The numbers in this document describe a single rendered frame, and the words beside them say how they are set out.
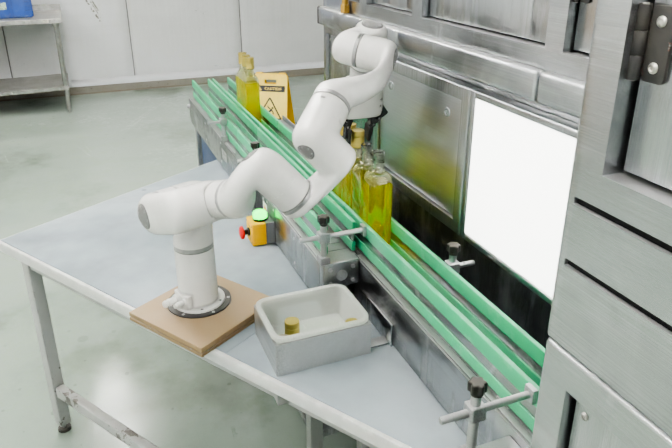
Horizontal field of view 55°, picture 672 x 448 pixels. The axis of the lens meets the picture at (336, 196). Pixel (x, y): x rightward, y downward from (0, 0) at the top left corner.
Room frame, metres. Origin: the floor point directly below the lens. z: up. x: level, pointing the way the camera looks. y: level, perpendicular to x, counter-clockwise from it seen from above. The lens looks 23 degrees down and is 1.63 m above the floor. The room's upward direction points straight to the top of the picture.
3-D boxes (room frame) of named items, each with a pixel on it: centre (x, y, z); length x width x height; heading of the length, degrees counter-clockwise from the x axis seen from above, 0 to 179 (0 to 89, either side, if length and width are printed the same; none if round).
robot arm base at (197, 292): (1.36, 0.35, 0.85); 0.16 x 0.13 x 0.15; 138
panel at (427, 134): (1.34, -0.29, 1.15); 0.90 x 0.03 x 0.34; 22
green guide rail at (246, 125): (2.24, 0.28, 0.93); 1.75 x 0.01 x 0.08; 22
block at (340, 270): (1.38, -0.01, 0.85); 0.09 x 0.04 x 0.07; 112
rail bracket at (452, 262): (1.23, -0.27, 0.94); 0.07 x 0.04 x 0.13; 112
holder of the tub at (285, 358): (1.24, 0.03, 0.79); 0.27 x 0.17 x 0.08; 112
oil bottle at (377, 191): (1.45, -0.10, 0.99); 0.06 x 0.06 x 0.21; 22
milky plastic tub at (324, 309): (1.23, 0.06, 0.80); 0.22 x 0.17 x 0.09; 112
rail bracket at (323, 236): (1.37, 0.01, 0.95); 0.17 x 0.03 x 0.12; 112
